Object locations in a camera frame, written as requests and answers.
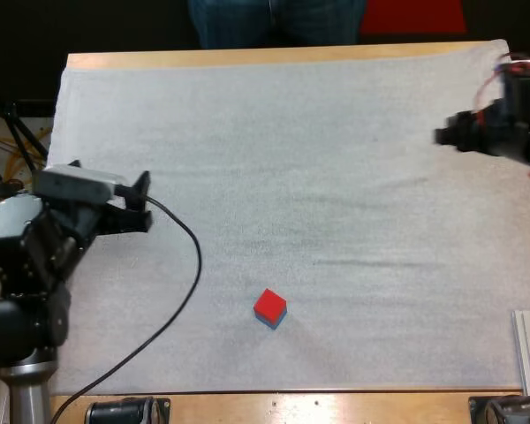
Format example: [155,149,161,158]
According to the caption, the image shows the red cube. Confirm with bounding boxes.
[253,288,288,321]

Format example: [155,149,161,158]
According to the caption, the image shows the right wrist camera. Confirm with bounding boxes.
[496,58,530,80]

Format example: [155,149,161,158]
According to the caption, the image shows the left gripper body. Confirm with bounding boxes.
[43,159,121,243]

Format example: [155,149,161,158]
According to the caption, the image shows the blue cube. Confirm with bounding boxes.
[253,308,289,331]

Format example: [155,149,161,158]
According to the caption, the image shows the dark clamp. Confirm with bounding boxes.
[467,394,530,424]
[84,396,171,424]

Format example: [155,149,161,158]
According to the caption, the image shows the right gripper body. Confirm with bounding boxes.
[433,98,530,164]

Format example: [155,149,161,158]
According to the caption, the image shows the black cable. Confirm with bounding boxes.
[48,186,203,424]

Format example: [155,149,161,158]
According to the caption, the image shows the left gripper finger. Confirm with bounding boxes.
[97,206,154,235]
[114,170,153,211]

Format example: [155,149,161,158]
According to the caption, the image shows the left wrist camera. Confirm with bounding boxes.
[31,163,133,203]

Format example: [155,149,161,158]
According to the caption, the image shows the ribbed aluminium rail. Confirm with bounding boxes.
[511,308,530,397]

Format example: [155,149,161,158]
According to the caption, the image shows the person's legs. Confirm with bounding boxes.
[186,0,368,49]

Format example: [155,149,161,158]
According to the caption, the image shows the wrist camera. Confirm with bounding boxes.
[31,163,133,203]
[496,58,530,80]

